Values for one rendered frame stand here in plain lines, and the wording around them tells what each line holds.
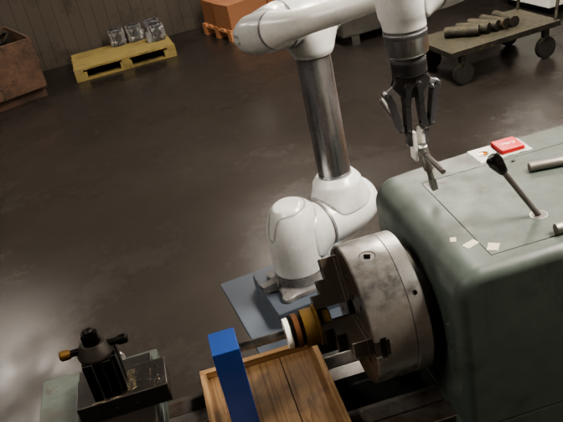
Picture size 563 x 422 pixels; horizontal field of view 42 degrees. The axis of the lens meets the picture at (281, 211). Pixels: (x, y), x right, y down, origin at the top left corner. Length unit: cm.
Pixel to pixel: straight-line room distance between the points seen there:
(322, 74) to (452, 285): 85
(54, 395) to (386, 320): 88
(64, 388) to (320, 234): 82
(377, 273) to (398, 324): 11
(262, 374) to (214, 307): 185
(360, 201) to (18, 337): 229
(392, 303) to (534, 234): 31
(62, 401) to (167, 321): 181
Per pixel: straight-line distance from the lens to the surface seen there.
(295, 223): 208
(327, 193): 217
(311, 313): 158
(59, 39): 885
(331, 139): 212
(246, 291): 236
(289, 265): 214
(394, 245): 154
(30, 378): 367
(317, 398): 173
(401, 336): 150
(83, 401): 172
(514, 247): 148
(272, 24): 183
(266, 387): 179
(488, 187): 169
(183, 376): 331
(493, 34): 596
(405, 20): 148
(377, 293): 148
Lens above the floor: 207
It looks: 28 degrees down
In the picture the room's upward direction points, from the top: 12 degrees counter-clockwise
